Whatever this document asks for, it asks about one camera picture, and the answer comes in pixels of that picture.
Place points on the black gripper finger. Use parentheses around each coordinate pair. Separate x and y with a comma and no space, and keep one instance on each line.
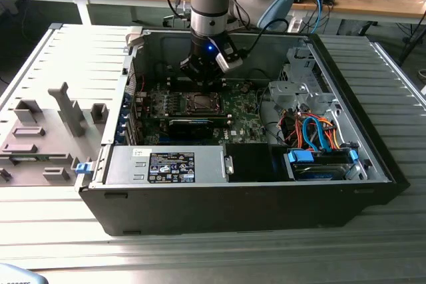
(214,74)
(193,69)

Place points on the silver CPU chip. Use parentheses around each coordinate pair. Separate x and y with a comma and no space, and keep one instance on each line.
(203,100)

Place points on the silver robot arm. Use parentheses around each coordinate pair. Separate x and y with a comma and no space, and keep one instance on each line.
(209,4)

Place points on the CPU socket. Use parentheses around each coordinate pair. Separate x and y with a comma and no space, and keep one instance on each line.
(188,111)

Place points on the round coin battery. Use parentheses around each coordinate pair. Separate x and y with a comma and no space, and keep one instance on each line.
(245,88)

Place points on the green motherboard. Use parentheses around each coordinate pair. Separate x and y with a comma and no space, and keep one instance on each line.
(246,121)

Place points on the black graphics card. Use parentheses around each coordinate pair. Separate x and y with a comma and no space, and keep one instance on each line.
(189,129)

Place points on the metal disk bay cage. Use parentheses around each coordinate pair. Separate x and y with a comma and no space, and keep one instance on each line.
(289,92)

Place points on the white plug box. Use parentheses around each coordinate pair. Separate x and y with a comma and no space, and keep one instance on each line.
(295,25)

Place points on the silver power supply unit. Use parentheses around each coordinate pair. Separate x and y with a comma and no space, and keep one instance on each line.
(126,164)

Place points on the black PC case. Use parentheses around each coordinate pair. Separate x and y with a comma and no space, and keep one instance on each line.
(199,211)

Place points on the hard disk blue carrier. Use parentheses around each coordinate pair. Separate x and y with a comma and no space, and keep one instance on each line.
(319,172)

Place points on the blue plastic clip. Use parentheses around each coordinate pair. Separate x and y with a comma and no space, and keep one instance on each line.
(83,168)

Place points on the grey parts rack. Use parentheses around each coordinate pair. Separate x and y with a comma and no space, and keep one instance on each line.
(50,131)

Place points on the grey rounded device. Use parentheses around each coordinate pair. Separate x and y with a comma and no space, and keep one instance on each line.
(16,275)

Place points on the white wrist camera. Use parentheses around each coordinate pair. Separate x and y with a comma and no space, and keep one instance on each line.
(228,61)

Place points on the silver metal latch bracket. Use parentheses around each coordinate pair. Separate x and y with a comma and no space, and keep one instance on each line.
(229,164)

